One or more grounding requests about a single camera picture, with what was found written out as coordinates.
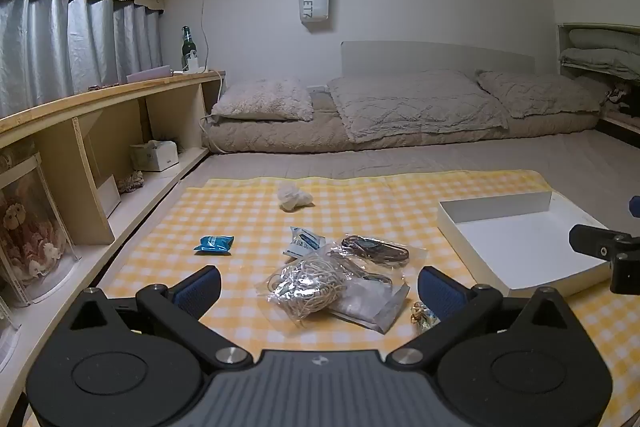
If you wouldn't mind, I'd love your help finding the grey curtain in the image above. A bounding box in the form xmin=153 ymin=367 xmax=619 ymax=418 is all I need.
xmin=0 ymin=0 xmax=164 ymax=120

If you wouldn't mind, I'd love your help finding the beige quilted pillow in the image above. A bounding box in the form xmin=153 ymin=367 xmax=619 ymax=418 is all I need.
xmin=474 ymin=69 xmax=609 ymax=120

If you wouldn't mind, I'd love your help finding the clear bag of beige cord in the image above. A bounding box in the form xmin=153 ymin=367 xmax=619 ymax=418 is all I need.
xmin=255 ymin=244 xmax=352 ymax=331

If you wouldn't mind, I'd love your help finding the wooden shelf unit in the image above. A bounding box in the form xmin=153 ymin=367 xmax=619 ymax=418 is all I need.
xmin=0 ymin=69 xmax=227 ymax=427

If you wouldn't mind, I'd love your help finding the small blue packet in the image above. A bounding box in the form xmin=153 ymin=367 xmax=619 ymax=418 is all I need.
xmin=193 ymin=234 xmax=236 ymax=254

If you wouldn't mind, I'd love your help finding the green glass bottle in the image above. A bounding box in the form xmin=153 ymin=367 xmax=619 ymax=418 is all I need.
xmin=180 ymin=25 xmax=197 ymax=73

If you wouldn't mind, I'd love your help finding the white cardboard box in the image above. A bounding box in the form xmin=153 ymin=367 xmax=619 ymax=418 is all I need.
xmin=437 ymin=189 xmax=615 ymax=298

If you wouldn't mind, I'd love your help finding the dark clothes pile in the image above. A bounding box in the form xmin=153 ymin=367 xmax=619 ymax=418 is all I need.
xmin=604 ymin=81 xmax=640 ymax=116

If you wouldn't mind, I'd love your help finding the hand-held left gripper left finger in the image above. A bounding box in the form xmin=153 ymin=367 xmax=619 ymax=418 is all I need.
xmin=67 ymin=266 xmax=253 ymax=365

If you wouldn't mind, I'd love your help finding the lavender flat box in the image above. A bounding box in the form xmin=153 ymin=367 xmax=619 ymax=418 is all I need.
xmin=125 ymin=65 xmax=174 ymax=84

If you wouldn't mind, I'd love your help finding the grey bed mattress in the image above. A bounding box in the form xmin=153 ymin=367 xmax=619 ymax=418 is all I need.
xmin=180 ymin=128 xmax=640 ymax=220

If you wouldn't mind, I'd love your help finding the patterned crumpled cloth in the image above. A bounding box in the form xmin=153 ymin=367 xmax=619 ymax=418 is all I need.
xmin=117 ymin=171 xmax=146 ymax=194

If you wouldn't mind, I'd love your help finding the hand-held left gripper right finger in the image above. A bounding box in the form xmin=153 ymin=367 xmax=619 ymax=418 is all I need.
xmin=387 ymin=266 xmax=573 ymax=365

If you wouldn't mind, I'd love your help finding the clear bag with dark item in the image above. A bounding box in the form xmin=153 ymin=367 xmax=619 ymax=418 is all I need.
xmin=330 ymin=234 xmax=429 ymax=281

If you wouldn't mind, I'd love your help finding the white and blue packet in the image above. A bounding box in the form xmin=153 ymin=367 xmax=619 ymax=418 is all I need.
xmin=282 ymin=225 xmax=326 ymax=262

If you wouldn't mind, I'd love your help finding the fluffy beige pillow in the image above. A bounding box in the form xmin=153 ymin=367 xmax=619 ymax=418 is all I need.
xmin=210 ymin=77 xmax=315 ymax=123

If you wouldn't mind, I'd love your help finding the beige quilted blanket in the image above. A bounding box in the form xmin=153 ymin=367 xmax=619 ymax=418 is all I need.
xmin=327 ymin=69 xmax=509 ymax=144

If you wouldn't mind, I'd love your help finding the white flat board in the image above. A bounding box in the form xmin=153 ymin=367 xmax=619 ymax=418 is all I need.
xmin=94 ymin=174 xmax=122 ymax=221

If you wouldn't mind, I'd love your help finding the folded grey bedding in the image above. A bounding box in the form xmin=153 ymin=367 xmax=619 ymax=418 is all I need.
xmin=567 ymin=26 xmax=640 ymax=54
xmin=559 ymin=47 xmax=640 ymax=81

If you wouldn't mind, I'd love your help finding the plush toy in clear case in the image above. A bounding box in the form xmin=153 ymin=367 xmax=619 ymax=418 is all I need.
xmin=0 ymin=154 xmax=81 ymax=308

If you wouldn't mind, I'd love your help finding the clear bag with white item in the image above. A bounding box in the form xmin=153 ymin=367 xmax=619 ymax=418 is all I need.
xmin=325 ymin=257 xmax=411 ymax=334

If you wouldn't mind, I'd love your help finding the yellow checkered mat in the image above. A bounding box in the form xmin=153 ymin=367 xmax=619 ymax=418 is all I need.
xmin=30 ymin=169 xmax=640 ymax=427

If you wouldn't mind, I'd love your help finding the white tissue box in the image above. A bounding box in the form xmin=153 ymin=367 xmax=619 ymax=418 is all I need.
xmin=129 ymin=139 xmax=180 ymax=173

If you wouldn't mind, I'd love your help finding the crumpled white tissue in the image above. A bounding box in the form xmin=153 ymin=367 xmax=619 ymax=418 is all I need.
xmin=277 ymin=183 xmax=316 ymax=212

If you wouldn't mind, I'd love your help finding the white wall shelf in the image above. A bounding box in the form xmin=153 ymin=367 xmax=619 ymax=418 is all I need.
xmin=554 ymin=22 xmax=640 ymax=138

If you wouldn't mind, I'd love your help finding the white charger plug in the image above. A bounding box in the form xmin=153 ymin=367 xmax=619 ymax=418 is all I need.
xmin=172 ymin=54 xmax=207 ymax=76

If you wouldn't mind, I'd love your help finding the folded beige comforter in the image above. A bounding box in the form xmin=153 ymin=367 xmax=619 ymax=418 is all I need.
xmin=202 ymin=106 xmax=601 ymax=154

